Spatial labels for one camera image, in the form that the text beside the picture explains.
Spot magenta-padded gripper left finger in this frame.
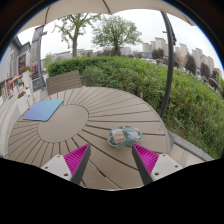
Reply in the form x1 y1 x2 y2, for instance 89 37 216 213
40 143 92 186

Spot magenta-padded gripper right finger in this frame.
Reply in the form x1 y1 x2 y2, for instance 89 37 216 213
131 143 184 186

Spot teal translucent computer mouse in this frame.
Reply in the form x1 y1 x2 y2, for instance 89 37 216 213
106 125 144 148

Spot blue rectangular mouse pad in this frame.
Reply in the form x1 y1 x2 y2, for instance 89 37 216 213
22 98 65 122

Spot low white flower planter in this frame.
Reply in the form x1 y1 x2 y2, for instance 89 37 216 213
16 90 35 116

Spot brown slatted outdoor chair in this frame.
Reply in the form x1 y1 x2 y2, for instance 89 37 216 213
45 69 83 97

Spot tall white flower planter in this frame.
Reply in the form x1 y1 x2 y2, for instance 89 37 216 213
19 66 33 91

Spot dark curved parasol pole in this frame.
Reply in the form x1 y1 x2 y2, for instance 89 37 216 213
159 11 177 120

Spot tall grey sign pillar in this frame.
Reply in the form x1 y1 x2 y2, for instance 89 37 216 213
29 25 48 92

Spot distant apartment buildings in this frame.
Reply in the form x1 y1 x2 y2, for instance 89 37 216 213
142 37 224 80

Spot grey shopfront building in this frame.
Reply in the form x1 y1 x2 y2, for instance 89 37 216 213
0 35 32 101

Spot thin-crowned tree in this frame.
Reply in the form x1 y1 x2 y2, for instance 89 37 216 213
53 13 101 59

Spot round-crowned tree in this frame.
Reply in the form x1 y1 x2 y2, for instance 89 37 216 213
91 14 143 56

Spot beige parasol canopy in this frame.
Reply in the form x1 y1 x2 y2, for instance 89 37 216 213
19 0 196 34

